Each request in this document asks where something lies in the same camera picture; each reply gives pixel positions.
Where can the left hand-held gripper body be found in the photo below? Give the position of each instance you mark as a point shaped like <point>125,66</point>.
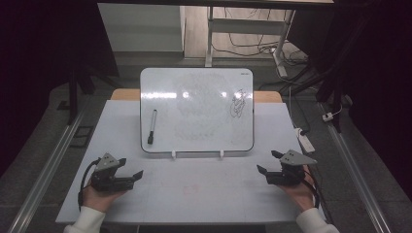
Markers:
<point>107,183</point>

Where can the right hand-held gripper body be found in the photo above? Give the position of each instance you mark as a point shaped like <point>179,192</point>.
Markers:
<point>290,174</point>

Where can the grey marker with black cap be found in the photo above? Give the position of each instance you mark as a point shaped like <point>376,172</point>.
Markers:
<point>152,124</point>

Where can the white whiteboard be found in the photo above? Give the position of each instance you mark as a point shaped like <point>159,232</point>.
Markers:
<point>194,129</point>

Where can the person's left hand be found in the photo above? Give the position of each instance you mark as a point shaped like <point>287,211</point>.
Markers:
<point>98,199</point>

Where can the person's right hand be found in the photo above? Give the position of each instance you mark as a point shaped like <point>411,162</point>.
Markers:
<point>302,195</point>

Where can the white power strip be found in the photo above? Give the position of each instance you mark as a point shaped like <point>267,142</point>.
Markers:
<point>306,144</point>

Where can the white whiteboard support clip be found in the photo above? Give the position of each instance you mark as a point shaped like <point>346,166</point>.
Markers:
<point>222,154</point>
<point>173,154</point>

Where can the small white plug adapter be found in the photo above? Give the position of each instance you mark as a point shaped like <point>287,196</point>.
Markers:
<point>327,116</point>

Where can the wooden board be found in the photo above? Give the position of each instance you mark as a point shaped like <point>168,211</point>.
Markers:
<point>124,94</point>

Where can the black metal stand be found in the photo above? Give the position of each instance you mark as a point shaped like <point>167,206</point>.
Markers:
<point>73,97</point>
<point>336,97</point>

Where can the black rectangular floor frame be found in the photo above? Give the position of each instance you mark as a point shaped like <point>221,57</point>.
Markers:
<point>75,142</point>

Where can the aluminium rail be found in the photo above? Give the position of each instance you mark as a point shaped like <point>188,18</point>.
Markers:
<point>42,181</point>
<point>356,181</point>

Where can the white desk frame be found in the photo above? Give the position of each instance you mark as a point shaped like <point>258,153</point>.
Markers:
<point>246,26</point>

